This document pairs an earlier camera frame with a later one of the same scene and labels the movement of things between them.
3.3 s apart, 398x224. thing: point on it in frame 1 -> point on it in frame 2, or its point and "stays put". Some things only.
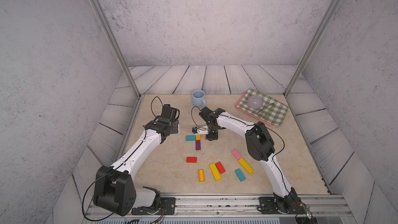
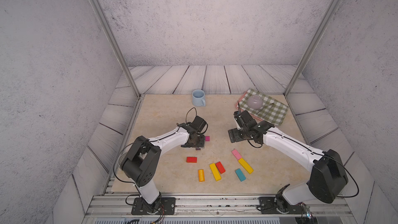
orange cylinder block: x=201 y=175 stays put
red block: x=220 y=167 stays put
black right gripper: x=213 y=137 -> x=236 y=137
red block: x=191 y=159 stays put
